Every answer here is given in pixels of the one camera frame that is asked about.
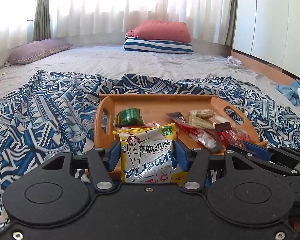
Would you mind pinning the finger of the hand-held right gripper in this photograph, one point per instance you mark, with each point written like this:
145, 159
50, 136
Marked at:
257, 151
277, 166

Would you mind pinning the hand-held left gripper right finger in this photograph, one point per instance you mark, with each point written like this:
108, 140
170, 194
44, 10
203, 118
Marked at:
181, 155

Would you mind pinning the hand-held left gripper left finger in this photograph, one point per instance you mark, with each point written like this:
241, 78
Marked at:
114, 156

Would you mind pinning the red black coffee stick packet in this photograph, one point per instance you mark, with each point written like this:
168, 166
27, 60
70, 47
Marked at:
197, 132

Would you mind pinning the short red biscuit packet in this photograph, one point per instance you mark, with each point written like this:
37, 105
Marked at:
231, 136

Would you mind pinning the white yellow snack packet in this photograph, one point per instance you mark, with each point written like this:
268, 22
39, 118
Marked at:
150, 155

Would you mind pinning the green peas packet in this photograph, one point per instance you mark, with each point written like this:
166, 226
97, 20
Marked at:
128, 117

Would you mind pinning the gold foil snack packet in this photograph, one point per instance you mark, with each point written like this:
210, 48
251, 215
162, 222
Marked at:
201, 118

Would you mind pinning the white pink candy packet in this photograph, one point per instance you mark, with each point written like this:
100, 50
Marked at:
152, 124

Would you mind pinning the wooden tray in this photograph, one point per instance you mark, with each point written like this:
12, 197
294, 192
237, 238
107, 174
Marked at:
160, 105

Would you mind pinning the blue denim garment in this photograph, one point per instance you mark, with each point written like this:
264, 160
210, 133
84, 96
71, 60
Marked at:
287, 91

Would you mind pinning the blue patterned printed blanket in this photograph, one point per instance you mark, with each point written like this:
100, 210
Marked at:
52, 105

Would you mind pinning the crumpled white tissue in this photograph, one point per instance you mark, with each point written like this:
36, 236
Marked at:
233, 60

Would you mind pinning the blue white striped pillow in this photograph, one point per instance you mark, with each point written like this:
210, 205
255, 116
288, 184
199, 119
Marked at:
157, 46

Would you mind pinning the red pillow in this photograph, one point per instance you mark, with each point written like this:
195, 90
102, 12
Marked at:
162, 31

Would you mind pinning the purple pillow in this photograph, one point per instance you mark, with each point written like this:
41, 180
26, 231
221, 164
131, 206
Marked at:
37, 51

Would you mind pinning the white wardrobe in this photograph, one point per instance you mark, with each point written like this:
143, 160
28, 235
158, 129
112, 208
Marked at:
272, 17

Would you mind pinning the green curtain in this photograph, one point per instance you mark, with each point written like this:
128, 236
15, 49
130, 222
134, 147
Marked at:
42, 12
233, 12

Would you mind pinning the white sheer curtain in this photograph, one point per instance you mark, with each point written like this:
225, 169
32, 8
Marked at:
115, 10

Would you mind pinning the wooden bed frame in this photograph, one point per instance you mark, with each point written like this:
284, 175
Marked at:
260, 66

